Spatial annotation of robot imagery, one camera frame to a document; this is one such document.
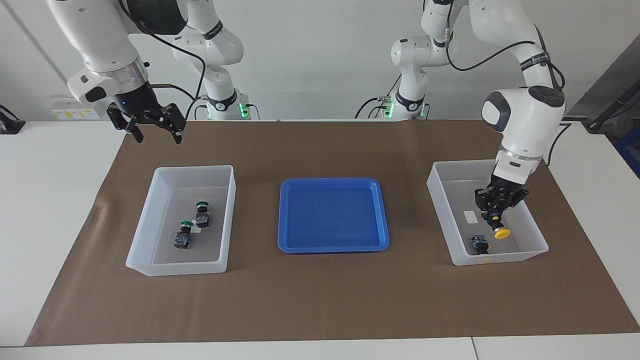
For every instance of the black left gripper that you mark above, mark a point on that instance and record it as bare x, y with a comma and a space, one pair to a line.
507, 190

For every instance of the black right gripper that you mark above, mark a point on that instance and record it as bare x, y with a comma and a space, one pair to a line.
137, 104

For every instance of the yellow mushroom push button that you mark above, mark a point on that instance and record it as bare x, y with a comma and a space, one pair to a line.
501, 233
480, 244

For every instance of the green mushroom push button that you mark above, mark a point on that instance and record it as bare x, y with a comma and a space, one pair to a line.
202, 217
182, 241

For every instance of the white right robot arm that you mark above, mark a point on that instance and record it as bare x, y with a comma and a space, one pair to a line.
100, 40

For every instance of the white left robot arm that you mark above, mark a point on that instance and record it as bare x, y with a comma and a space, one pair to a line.
530, 120

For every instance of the small white paper label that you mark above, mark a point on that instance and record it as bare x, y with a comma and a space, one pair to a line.
196, 230
471, 216

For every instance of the translucent white plastic box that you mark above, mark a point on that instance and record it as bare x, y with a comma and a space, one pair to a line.
450, 200
165, 200

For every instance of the black tripod leg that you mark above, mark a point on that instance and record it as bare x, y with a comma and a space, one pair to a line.
595, 125

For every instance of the blue plastic crate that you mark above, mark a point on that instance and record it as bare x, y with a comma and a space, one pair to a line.
632, 155

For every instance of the blue plastic tray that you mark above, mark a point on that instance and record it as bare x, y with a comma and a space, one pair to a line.
330, 215

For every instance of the brown paper table mat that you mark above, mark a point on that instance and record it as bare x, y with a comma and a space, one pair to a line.
320, 300

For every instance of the white wall socket strip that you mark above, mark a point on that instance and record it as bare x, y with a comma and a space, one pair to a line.
62, 114

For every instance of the black desk mount base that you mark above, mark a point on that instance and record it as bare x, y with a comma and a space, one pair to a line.
11, 126

